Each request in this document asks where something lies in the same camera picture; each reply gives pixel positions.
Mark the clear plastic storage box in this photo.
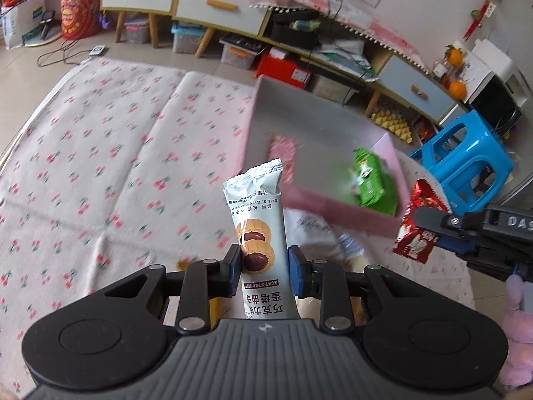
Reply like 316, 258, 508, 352
309, 72, 361, 103

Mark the yellow egg tray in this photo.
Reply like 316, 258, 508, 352
370, 107, 414, 143

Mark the green snack packet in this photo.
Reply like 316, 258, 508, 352
347, 147, 398, 217

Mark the blue plastic stool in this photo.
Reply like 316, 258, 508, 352
409, 109, 516, 214

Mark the clear storage box black lid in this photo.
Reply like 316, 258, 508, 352
218, 32, 268, 71

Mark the pink cardboard box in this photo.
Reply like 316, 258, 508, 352
239, 76, 411, 238

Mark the red hanging ornament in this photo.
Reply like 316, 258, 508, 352
463, 0, 514, 39

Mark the white paper bag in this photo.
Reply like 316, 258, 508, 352
0, 0, 47, 49

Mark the pile of plastic bags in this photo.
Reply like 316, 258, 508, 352
315, 39, 380, 83

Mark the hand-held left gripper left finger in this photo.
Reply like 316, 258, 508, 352
103, 244, 243, 335

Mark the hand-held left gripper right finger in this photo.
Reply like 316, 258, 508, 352
288, 245, 422, 335

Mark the white cookie snack packet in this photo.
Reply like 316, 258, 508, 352
222, 158, 298, 321

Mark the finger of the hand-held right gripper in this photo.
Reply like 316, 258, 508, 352
412, 205, 492, 235
433, 232, 533, 281

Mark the black power cable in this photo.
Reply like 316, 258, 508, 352
328, 0, 348, 23

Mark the clear storage box blue lid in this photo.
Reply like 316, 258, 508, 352
171, 22, 206, 56

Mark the red snack packet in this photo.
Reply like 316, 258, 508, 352
393, 179, 452, 264

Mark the pink speckled snack packet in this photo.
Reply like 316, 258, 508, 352
268, 133, 298, 185

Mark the black device white base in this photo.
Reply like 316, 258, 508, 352
24, 9, 64, 47

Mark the controller cable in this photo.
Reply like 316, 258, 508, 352
37, 37, 91, 68

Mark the red gift bag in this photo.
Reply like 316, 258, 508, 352
59, 0, 103, 41

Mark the small clear storage box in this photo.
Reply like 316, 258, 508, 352
124, 17, 151, 45

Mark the white packet dark print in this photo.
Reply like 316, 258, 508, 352
285, 210, 336, 261

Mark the long wooden cabinet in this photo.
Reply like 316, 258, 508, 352
100, 0, 471, 131

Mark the black basket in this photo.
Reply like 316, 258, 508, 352
270, 9, 324, 49

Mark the red cardboard box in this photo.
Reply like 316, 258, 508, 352
254, 51, 314, 91

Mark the white countertop oven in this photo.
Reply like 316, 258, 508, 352
463, 39, 530, 135

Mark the cherry printed blanket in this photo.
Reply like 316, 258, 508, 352
0, 59, 477, 400

